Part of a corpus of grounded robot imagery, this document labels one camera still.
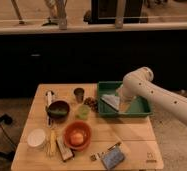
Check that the white marker pen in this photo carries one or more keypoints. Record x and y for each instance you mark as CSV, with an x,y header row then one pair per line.
x,y
49,96

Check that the dark green bowl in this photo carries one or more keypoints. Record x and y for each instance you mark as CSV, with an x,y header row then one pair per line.
x,y
58,109

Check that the white round container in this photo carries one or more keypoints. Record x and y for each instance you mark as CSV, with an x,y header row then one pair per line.
x,y
36,138

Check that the dark metal cup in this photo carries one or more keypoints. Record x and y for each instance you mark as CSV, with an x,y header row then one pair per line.
x,y
79,94

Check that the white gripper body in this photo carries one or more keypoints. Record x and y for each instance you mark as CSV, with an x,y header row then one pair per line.
x,y
124,105

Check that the blue sponge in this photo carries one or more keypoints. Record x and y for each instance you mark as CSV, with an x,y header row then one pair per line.
x,y
111,159

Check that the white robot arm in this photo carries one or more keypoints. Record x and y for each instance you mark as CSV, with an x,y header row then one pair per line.
x,y
139,83

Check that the pile of brown nuts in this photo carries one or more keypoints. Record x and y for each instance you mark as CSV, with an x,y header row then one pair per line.
x,y
92,103

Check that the small green cup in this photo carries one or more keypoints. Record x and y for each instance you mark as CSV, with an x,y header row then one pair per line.
x,y
83,112

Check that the grey towel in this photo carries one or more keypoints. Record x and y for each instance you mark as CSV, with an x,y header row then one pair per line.
x,y
111,100

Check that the black office chair base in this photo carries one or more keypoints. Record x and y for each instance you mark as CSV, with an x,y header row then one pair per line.
x,y
7,147

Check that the orange plastic bowl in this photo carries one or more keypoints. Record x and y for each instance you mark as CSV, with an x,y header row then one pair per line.
x,y
77,127

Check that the orange fruit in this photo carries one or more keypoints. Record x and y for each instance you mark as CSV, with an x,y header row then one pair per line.
x,y
76,139

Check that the silver fork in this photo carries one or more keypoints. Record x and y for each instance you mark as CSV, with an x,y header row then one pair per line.
x,y
104,151

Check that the green plastic tray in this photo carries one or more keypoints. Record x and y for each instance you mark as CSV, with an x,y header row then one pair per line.
x,y
139,107

